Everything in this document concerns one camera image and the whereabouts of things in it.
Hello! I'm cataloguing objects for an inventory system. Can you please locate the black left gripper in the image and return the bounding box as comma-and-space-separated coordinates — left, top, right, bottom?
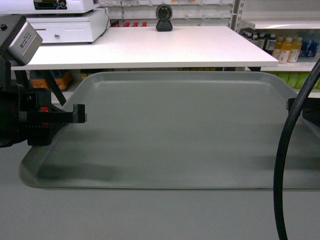
0, 58, 87, 148

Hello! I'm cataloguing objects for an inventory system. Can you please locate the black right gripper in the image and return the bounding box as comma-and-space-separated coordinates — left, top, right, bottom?
286, 97, 320, 125

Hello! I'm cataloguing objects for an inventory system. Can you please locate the silver grey serving tray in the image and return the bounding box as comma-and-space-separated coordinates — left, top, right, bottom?
18, 71, 320, 191

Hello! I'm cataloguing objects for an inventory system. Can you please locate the white checkout table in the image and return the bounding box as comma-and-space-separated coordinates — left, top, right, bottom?
23, 26, 278, 70

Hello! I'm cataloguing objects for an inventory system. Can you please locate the black table leg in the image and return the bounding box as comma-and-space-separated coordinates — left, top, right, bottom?
43, 70, 67, 106

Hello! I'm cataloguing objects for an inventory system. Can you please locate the yellow drink bottle front right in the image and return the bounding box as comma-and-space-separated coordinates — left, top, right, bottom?
287, 37, 303, 63

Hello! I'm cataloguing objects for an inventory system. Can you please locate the yellow drink bottle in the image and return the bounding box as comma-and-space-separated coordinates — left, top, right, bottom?
287, 37, 303, 63
278, 36, 293, 64
271, 36, 284, 59

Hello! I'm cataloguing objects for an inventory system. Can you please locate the blue drink bottle left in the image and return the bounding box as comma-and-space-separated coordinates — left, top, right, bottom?
299, 39, 312, 59

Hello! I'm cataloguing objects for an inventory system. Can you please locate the yellow drink bottle front left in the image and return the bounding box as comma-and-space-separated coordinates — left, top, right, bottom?
278, 36, 293, 64

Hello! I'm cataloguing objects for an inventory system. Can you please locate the yellow drink bottle middle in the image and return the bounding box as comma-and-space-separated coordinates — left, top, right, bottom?
271, 36, 284, 59

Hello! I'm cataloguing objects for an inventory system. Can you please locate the dark tea bottle right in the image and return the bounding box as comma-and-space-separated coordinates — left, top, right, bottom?
264, 33, 276, 55

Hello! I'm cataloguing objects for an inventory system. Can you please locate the white cash register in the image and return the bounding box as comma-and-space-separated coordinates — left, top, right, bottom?
26, 0, 110, 44

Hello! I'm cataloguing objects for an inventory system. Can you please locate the black barcode scanner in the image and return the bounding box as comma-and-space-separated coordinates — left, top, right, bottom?
155, 4, 173, 32

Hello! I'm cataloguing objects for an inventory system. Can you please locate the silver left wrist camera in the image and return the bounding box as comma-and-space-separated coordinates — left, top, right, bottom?
0, 14, 43, 67

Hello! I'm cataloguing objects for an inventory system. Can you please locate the black cable on right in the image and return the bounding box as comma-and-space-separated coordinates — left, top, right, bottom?
273, 58, 320, 240

